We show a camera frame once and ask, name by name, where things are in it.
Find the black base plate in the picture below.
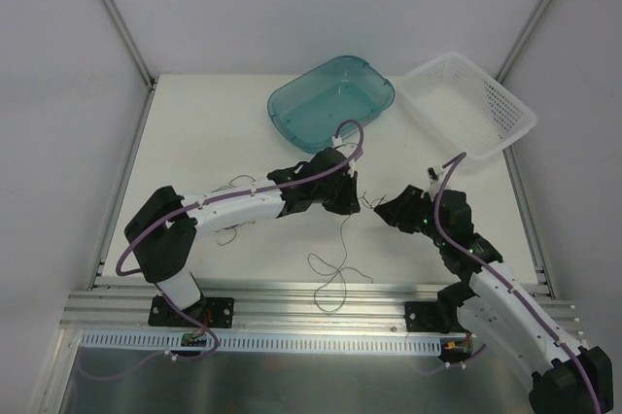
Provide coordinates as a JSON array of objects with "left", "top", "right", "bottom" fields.
[
  {"left": 148, "top": 295, "right": 235, "bottom": 328},
  {"left": 404, "top": 300, "right": 467, "bottom": 334}
]

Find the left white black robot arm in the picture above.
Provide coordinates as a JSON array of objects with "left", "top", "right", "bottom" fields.
[{"left": 123, "top": 149, "right": 361, "bottom": 327}]

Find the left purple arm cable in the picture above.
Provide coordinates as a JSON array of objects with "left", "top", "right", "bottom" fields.
[{"left": 115, "top": 121, "right": 366, "bottom": 277}]

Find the aluminium frame post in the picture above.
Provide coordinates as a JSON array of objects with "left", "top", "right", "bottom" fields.
[
  {"left": 496, "top": 0, "right": 555, "bottom": 84},
  {"left": 99, "top": 0, "right": 156, "bottom": 88}
]

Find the left aluminium frame post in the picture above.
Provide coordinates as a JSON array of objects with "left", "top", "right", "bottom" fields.
[{"left": 99, "top": 0, "right": 156, "bottom": 88}]

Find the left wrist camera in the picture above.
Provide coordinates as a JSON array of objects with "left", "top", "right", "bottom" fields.
[{"left": 331, "top": 136, "right": 351, "bottom": 149}]

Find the white slotted cable duct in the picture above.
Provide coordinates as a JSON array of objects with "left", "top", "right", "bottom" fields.
[{"left": 80, "top": 330, "right": 441, "bottom": 357}]

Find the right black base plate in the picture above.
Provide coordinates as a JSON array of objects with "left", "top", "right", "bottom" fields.
[{"left": 404, "top": 300, "right": 467, "bottom": 334}]

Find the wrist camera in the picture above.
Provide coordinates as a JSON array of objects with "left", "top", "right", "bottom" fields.
[
  {"left": 331, "top": 136, "right": 351, "bottom": 149},
  {"left": 427, "top": 165, "right": 445, "bottom": 186}
]

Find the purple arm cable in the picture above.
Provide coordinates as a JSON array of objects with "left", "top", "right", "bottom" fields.
[
  {"left": 115, "top": 121, "right": 366, "bottom": 277},
  {"left": 433, "top": 151, "right": 608, "bottom": 414}
]

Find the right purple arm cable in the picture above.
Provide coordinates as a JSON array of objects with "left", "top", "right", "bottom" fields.
[{"left": 433, "top": 151, "right": 608, "bottom": 414}]

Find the right aluminium frame post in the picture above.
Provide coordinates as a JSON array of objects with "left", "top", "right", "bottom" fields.
[{"left": 496, "top": 0, "right": 555, "bottom": 84}]

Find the teal transparent plastic tub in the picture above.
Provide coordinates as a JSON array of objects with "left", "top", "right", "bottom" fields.
[{"left": 267, "top": 55, "right": 396, "bottom": 155}]

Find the aluminium mounting rail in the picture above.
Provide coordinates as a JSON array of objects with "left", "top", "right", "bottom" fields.
[{"left": 60, "top": 277, "right": 442, "bottom": 335}]

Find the thin tangled cable bundle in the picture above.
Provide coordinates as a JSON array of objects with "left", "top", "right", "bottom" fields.
[{"left": 213, "top": 173, "right": 259, "bottom": 248}]

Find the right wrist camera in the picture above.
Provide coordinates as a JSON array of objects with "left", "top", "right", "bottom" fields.
[{"left": 427, "top": 165, "right": 445, "bottom": 186}]

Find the white perforated plastic basket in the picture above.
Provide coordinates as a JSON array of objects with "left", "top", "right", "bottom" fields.
[{"left": 395, "top": 52, "right": 537, "bottom": 173}]

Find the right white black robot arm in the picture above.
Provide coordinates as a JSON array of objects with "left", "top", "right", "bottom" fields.
[{"left": 374, "top": 186, "right": 614, "bottom": 413}]

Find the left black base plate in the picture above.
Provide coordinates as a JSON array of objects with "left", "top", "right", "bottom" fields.
[{"left": 148, "top": 295, "right": 235, "bottom": 328}]

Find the thin black cable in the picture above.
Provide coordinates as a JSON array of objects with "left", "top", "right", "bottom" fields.
[{"left": 308, "top": 194, "right": 390, "bottom": 316}]

